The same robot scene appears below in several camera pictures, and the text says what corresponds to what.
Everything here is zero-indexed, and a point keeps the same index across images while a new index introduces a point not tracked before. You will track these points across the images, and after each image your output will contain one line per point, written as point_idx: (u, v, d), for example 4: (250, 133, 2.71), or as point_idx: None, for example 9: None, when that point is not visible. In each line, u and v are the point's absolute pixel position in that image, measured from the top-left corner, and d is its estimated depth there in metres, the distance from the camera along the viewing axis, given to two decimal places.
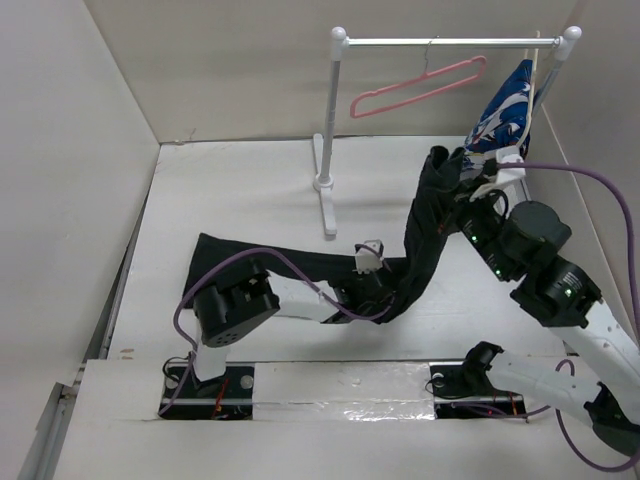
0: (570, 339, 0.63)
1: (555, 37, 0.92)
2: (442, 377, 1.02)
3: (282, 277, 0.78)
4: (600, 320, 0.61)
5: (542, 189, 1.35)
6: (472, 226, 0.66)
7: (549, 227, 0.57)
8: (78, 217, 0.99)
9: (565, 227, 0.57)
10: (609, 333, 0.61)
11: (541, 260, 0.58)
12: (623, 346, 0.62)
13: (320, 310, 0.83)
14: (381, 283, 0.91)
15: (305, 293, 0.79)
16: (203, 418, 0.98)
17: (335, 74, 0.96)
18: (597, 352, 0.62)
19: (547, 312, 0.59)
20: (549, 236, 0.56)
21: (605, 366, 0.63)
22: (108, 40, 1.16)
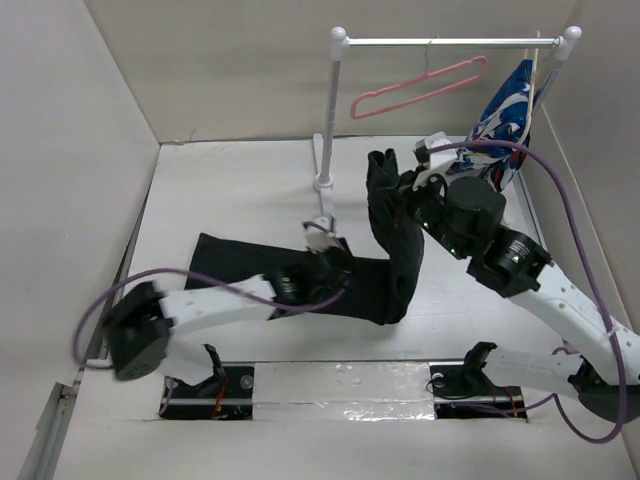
0: (526, 305, 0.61)
1: (555, 37, 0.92)
2: (442, 377, 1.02)
3: (186, 292, 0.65)
4: (552, 279, 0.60)
5: (542, 190, 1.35)
6: (421, 213, 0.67)
7: (483, 195, 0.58)
8: (77, 216, 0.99)
9: (499, 197, 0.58)
10: (563, 293, 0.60)
11: (485, 230, 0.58)
12: (581, 305, 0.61)
13: (254, 310, 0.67)
14: (330, 264, 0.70)
15: (219, 302, 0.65)
16: (203, 418, 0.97)
17: (335, 74, 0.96)
18: (555, 314, 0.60)
19: (500, 282, 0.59)
20: (485, 205, 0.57)
21: (564, 327, 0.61)
22: (108, 41, 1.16)
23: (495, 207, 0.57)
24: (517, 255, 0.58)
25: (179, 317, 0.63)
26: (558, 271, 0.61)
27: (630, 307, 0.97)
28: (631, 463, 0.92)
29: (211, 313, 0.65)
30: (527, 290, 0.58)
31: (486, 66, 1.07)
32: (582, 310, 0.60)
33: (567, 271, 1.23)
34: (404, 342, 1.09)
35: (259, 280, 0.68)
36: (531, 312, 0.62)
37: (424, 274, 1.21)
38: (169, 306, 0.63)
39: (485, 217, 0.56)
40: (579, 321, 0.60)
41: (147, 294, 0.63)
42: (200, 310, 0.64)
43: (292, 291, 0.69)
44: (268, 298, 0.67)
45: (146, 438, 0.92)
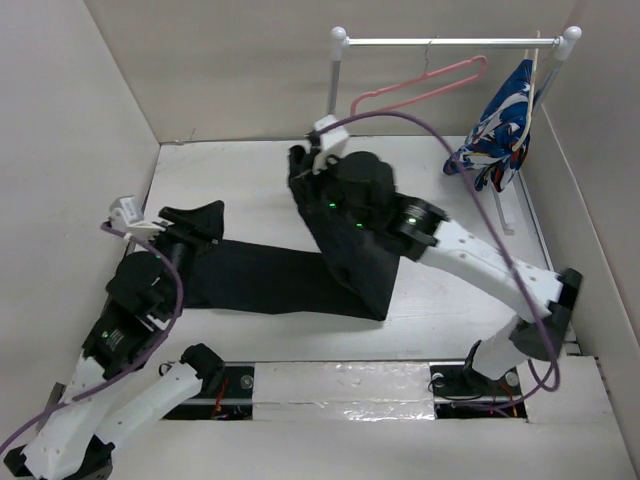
0: (430, 261, 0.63)
1: (555, 37, 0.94)
2: (442, 377, 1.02)
3: (39, 440, 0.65)
4: (450, 233, 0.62)
5: (542, 190, 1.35)
6: (327, 191, 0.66)
7: (366, 164, 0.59)
8: (78, 216, 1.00)
9: (387, 165, 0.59)
10: (462, 244, 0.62)
11: (379, 200, 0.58)
12: (481, 253, 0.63)
13: (97, 403, 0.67)
14: (128, 291, 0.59)
15: (64, 430, 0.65)
16: (203, 418, 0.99)
17: (335, 74, 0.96)
18: (460, 264, 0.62)
19: (404, 247, 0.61)
20: (374, 176, 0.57)
21: (474, 276, 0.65)
22: (108, 41, 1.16)
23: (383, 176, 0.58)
24: (413, 218, 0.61)
25: (49, 469, 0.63)
26: (455, 225, 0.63)
27: (630, 307, 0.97)
28: (630, 463, 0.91)
29: (67, 443, 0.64)
30: (427, 249, 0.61)
31: (485, 65, 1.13)
32: (485, 256, 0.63)
33: (567, 271, 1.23)
34: (404, 342, 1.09)
35: (83, 363, 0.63)
36: (438, 266, 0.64)
37: (425, 273, 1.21)
38: (35, 465, 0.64)
39: (373, 188, 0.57)
40: (483, 266, 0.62)
41: (18, 466, 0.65)
42: (58, 448, 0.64)
43: (119, 336, 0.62)
44: (100, 382, 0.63)
45: (145, 438, 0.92)
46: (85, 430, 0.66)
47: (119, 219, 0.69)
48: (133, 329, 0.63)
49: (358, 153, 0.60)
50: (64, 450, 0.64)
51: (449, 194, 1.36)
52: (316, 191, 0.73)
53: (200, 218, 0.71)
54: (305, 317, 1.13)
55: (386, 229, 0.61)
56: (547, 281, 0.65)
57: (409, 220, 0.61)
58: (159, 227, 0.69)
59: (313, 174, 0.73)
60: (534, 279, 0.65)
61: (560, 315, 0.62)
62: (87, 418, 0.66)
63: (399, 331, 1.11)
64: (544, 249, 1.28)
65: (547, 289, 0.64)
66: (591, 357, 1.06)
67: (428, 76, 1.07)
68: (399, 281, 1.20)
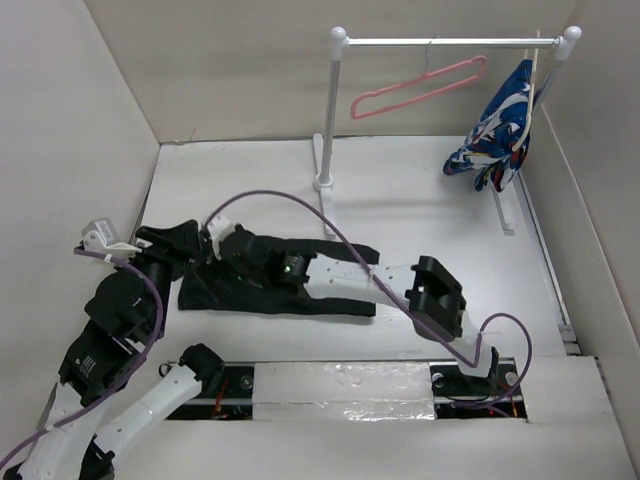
0: (314, 292, 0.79)
1: (555, 37, 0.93)
2: (442, 377, 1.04)
3: (31, 461, 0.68)
4: (317, 267, 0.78)
5: (542, 190, 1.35)
6: (223, 267, 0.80)
7: (239, 241, 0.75)
8: (78, 217, 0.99)
9: (253, 238, 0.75)
10: (330, 272, 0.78)
11: (254, 264, 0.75)
12: (345, 273, 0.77)
13: (82, 425, 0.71)
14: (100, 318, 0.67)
15: (53, 451, 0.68)
16: (203, 417, 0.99)
17: (335, 74, 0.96)
18: (334, 288, 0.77)
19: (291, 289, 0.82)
20: (241, 249, 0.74)
21: (350, 292, 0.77)
22: (108, 41, 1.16)
23: (250, 247, 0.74)
24: (290, 267, 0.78)
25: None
26: (323, 257, 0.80)
27: (629, 307, 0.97)
28: (630, 463, 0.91)
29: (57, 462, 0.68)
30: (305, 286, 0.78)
31: (485, 65, 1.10)
32: (348, 274, 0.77)
33: (566, 270, 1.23)
34: (404, 342, 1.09)
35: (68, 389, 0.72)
36: (325, 294, 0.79)
37: None
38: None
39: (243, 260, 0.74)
40: (349, 282, 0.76)
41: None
42: (49, 469, 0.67)
43: (92, 362, 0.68)
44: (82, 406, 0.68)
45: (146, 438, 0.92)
46: (74, 451, 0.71)
47: (96, 241, 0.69)
48: (110, 352, 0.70)
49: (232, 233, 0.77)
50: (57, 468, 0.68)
51: (449, 194, 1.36)
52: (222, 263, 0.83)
53: (175, 236, 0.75)
54: (305, 317, 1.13)
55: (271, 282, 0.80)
56: (402, 274, 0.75)
57: (285, 269, 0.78)
58: (135, 248, 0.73)
59: (216, 254, 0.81)
60: (392, 276, 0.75)
61: (421, 298, 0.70)
62: (74, 439, 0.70)
63: (399, 331, 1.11)
64: (544, 250, 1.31)
65: (403, 279, 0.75)
66: (591, 357, 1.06)
67: (427, 75, 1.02)
68: None
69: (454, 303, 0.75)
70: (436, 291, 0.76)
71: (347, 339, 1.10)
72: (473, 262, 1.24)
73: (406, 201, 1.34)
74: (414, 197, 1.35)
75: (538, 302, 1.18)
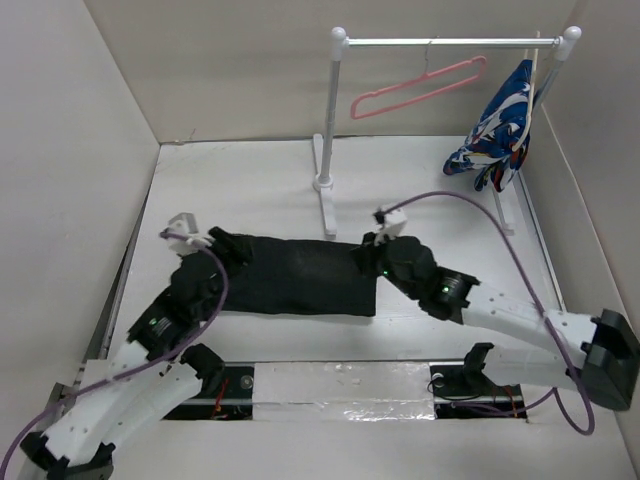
0: (470, 320, 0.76)
1: (555, 37, 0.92)
2: (442, 377, 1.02)
3: (68, 419, 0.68)
4: (480, 296, 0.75)
5: (543, 190, 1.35)
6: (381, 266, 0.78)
7: (412, 249, 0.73)
8: (78, 217, 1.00)
9: (425, 251, 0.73)
10: (493, 302, 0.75)
11: (418, 276, 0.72)
12: (510, 307, 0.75)
13: (134, 385, 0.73)
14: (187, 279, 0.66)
15: (101, 406, 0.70)
16: (203, 417, 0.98)
17: (335, 74, 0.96)
18: (494, 319, 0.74)
19: (445, 312, 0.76)
20: (414, 260, 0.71)
21: (511, 327, 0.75)
22: (109, 41, 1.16)
23: (422, 259, 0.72)
24: (450, 288, 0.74)
25: (74, 444, 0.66)
26: (485, 285, 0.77)
27: (630, 307, 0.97)
28: (630, 462, 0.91)
29: (96, 421, 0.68)
30: (464, 311, 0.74)
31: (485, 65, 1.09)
32: (513, 309, 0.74)
33: (566, 270, 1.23)
34: (405, 342, 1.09)
35: (127, 347, 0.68)
36: (475, 323, 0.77)
37: None
38: (61, 443, 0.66)
39: (412, 266, 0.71)
40: (515, 318, 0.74)
41: (34, 445, 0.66)
42: (86, 427, 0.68)
43: (167, 324, 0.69)
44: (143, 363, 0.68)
45: (146, 437, 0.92)
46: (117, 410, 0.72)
47: (180, 229, 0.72)
48: (178, 317, 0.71)
49: (403, 236, 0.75)
50: (93, 428, 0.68)
51: (449, 194, 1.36)
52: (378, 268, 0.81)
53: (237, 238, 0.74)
54: (305, 317, 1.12)
55: (429, 300, 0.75)
56: (577, 324, 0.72)
57: (442, 289, 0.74)
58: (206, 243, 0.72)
59: (376, 246, 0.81)
60: (566, 324, 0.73)
61: (598, 354, 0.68)
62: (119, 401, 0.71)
63: (399, 331, 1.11)
64: (544, 250, 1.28)
65: (580, 330, 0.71)
66: None
67: (427, 76, 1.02)
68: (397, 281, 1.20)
69: (631, 368, 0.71)
70: (619, 352, 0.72)
71: (348, 337, 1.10)
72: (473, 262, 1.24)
73: (406, 201, 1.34)
74: (415, 197, 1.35)
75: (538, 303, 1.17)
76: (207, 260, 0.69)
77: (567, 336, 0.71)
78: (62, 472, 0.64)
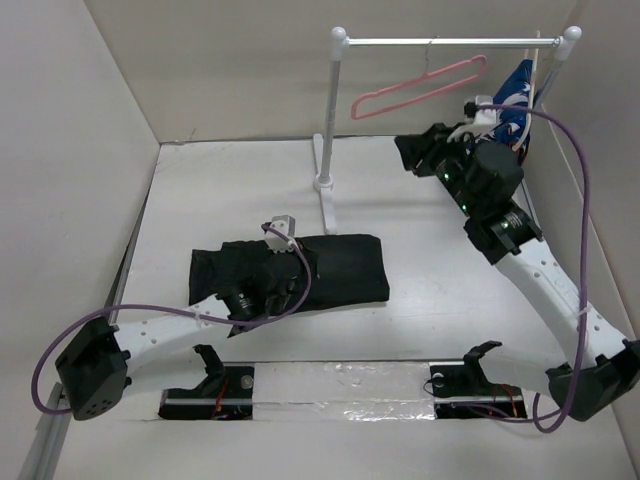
0: (506, 269, 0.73)
1: (555, 37, 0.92)
2: (442, 377, 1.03)
3: (141, 325, 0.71)
4: (533, 253, 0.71)
5: (543, 190, 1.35)
6: (449, 166, 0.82)
7: (503, 163, 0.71)
8: (78, 216, 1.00)
9: (518, 174, 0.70)
10: (541, 266, 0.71)
11: (492, 190, 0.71)
12: (555, 280, 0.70)
13: (208, 332, 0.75)
14: (276, 276, 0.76)
15: (173, 329, 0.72)
16: (202, 417, 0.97)
17: (335, 74, 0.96)
18: (532, 282, 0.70)
19: (488, 243, 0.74)
20: (501, 174, 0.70)
21: (544, 300, 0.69)
22: (109, 40, 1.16)
23: (508, 177, 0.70)
24: (508, 224, 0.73)
25: (134, 347, 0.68)
26: (546, 249, 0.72)
27: (630, 306, 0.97)
28: (630, 463, 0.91)
29: (166, 340, 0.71)
30: (510, 253, 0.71)
31: (485, 65, 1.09)
32: (557, 284, 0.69)
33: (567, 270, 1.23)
34: (405, 342, 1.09)
35: (213, 299, 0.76)
36: (515, 279, 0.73)
37: (425, 274, 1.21)
38: (123, 340, 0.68)
39: (494, 183, 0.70)
40: (554, 294, 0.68)
41: (101, 329, 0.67)
42: (155, 339, 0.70)
43: (248, 306, 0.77)
44: (224, 317, 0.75)
45: (146, 437, 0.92)
46: (178, 343, 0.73)
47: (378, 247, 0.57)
48: (259, 300, 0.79)
49: (500, 151, 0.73)
50: (159, 344, 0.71)
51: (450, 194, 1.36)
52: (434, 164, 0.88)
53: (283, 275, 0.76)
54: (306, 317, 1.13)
55: (480, 217, 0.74)
56: (609, 337, 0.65)
57: (501, 222, 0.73)
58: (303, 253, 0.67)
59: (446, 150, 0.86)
60: (598, 329, 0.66)
61: (603, 374, 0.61)
62: (189, 336, 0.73)
63: (398, 331, 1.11)
64: None
65: (608, 343, 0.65)
66: None
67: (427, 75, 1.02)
68: (395, 282, 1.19)
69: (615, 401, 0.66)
70: None
71: (347, 339, 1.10)
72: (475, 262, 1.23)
73: (407, 200, 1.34)
74: (415, 197, 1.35)
75: None
76: (293, 261, 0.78)
77: (592, 346, 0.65)
78: (121, 363, 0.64)
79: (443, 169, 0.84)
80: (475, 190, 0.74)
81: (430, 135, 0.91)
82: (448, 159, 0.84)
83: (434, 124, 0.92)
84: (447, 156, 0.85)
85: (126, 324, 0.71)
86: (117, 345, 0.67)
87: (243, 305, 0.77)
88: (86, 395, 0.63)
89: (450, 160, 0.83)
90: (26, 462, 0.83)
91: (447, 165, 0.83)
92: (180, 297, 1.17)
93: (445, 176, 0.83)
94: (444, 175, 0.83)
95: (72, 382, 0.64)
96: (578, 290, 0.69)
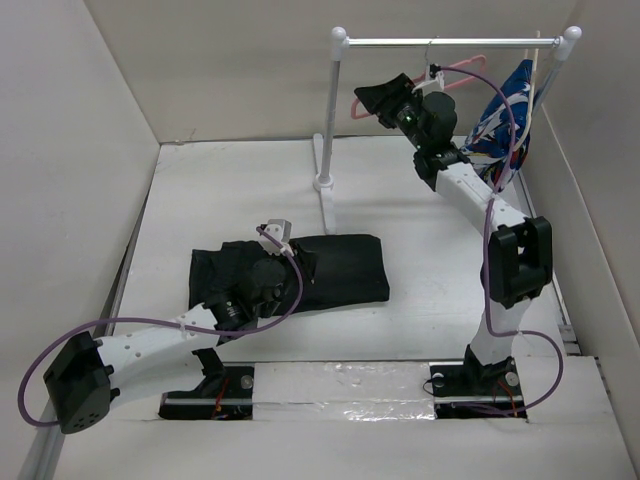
0: (440, 184, 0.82)
1: (555, 37, 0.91)
2: (442, 377, 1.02)
3: (122, 338, 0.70)
4: (457, 169, 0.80)
5: (542, 190, 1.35)
6: (408, 112, 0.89)
7: (442, 107, 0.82)
8: (79, 216, 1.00)
9: (454, 116, 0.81)
10: (464, 177, 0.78)
11: (431, 129, 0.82)
12: (475, 184, 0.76)
13: (197, 342, 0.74)
14: (260, 283, 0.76)
15: (157, 342, 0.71)
16: (203, 418, 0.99)
17: (335, 73, 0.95)
18: (456, 190, 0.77)
19: (426, 172, 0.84)
20: (439, 114, 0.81)
21: (466, 202, 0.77)
22: (109, 39, 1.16)
23: (444, 117, 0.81)
24: (442, 156, 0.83)
25: (118, 362, 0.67)
26: (469, 168, 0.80)
27: (630, 306, 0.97)
28: (630, 463, 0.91)
29: (150, 353, 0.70)
30: (438, 172, 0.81)
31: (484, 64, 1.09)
32: (474, 187, 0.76)
33: (566, 269, 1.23)
34: (404, 342, 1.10)
35: (201, 309, 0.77)
36: (447, 192, 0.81)
37: (425, 273, 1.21)
38: (106, 354, 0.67)
39: (431, 121, 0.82)
40: (469, 191, 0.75)
41: (85, 344, 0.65)
42: (139, 352, 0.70)
43: (236, 314, 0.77)
44: (211, 327, 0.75)
45: (144, 436, 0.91)
46: (163, 355, 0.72)
47: None
48: (247, 308, 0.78)
49: (445, 97, 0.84)
50: (144, 357, 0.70)
51: None
52: (395, 111, 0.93)
53: (265, 276, 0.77)
54: (305, 316, 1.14)
55: (422, 153, 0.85)
56: (514, 215, 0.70)
57: (437, 156, 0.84)
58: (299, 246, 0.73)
59: (406, 100, 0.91)
60: (504, 210, 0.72)
61: (504, 233, 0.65)
62: (175, 347, 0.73)
63: (398, 332, 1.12)
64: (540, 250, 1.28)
65: (512, 219, 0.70)
66: (591, 357, 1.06)
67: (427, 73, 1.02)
68: (395, 283, 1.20)
69: (532, 278, 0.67)
70: (529, 261, 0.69)
71: (346, 339, 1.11)
72: (475, 262, 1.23)
73: (407, 200, 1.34)
74: (415, 197, 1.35)
75: (539, 302, 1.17)
76: (279, 269, 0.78)
77: (496, 219, 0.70)
78: (105, 381, 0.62)
79: (404, 112, 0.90)
80: (422, 128, 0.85)
81: (397, 80, 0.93)
82: (410, 104, 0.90)
83: (403, 74, 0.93)
84: (410, 102, 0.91)
85: (110, 336, 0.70)
86: (101, 359, 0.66)
87: (232, 313, 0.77)
88: (70, 414, 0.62)
89: (411, 104, 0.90)
90: (25, 462, 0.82)
91: (409, 109, 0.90)
92: (180, 297, 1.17)
93: (406, 119, 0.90)
94: (404, 118, 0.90)
95: (57, 398, 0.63)
96: (491, 188, 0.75)
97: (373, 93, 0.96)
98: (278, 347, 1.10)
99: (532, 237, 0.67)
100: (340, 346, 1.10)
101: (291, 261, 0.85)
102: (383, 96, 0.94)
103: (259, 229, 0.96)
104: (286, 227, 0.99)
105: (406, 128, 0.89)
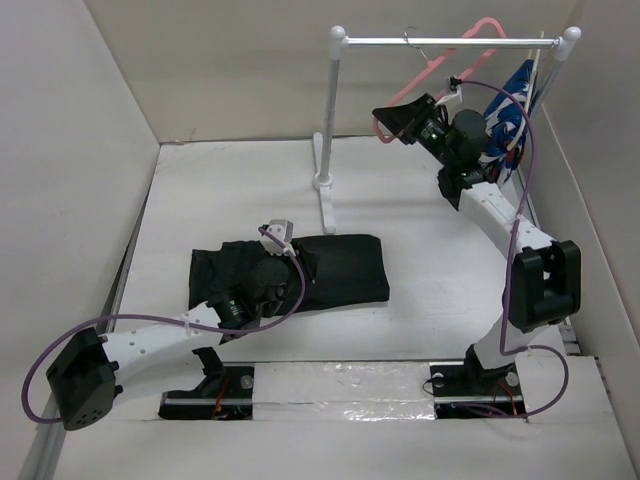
0: (463, 203, 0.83)
1: (554, 37, 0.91)
2: (442, 377, 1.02)
3: (126, 334, 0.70)
4: (482, 188, 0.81)
5: (543, 190, 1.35)
6: (432, 131, 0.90)
7: (472, 125, 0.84)
8: (78, 216, 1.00)
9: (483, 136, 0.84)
10: (489, 196, 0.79)
11: (460, 150, 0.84)
12: (500, 204, 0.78)
13: (200, 339, 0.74)
14: (263, 280, 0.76)
15: (161, 340, 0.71)
16: (203, 418, 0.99)
17: (335, 72, 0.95)
18: (480, 209, 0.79)
19: (451, 191, 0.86)
20: (470, 134, 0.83)
21: (490, 221, 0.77)
22: (109, 39, 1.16)
23: (475, 137, 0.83)
24: (467, 175, 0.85)
25: (122, 357, 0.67)
26: (495, 188, 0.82)
27: (630, 306, 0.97)
28: (630, 463, 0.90)
29: (155, 350, 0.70)
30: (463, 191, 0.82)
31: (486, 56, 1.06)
32: (499, 207, 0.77)
33: None
34: (405, 342, 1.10)
35: (204, 308, 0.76)
36: (470, 209, 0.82)
37: (426, 273, 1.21)
38: (110, 350, 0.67)
39: (462, 140, 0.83)
40: (495, 211, 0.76)
41: (90, 339, 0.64)
42: (144, 349, 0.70)
43: (239, 313, 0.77)
44: (215, 325, 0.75)
45: (144, 437, 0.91)
46: (167, 352, 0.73)
47: None
48: (249, 307, 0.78)
49: (474, 115, 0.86)
50: (148, 354, 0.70)
51: None
52: (418, 128, 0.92)
53: (268, 277, 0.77)
54: (305, 316, 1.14)
55: (447, 171, 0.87)
56: (539, 238, 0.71)
57: (462, 175, 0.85)
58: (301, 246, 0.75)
59: (430, 119, 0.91)
60: (529, 232, 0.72)
61: (530, 256, 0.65)
62: (178, 345, 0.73)
63: (398, 332, 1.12)
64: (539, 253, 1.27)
65: (538, 241, 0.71)
66: (591, 357, 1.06)
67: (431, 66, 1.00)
68: (395, 283, 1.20)
69: (555, 305, 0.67)
70: (554, 287, 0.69)
71: (347, 339, 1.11)
72: (476, 262, 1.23)
73: (407, 200, 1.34)
74: (416, 197, 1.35)
75: None
76: (282, 269, 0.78)
77: (521, 241, 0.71)
78: (111, 376, 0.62)
79: (429, 129, 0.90)
80: (449, 146, 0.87)
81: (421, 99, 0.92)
82: (433, 122, 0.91)
83: (426, 93, 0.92)
84: (432, 118, 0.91)
85: (115, 332, 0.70)
86: (106, 355, 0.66)
87: (235, 311, 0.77)
88: (74, 410, 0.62)
89: (434, 121, 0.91)
90: (24, 462, 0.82)
91: (433, 126, 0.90)
92: (180, 297, 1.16)
93: (431, 136, 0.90)
94: (430, 136, 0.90)
95: (63, 393, 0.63)
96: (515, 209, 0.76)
97: (394, 111, 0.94)
98: (278, 347, 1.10)
99: (558, 261, 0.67)
100: (339, 346, 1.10)
101: (294, 261, 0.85)
102: (405, 114, 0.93)
103: (263, 229, 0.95)
104: (288, 227, 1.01)
105: (430, 146, 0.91)
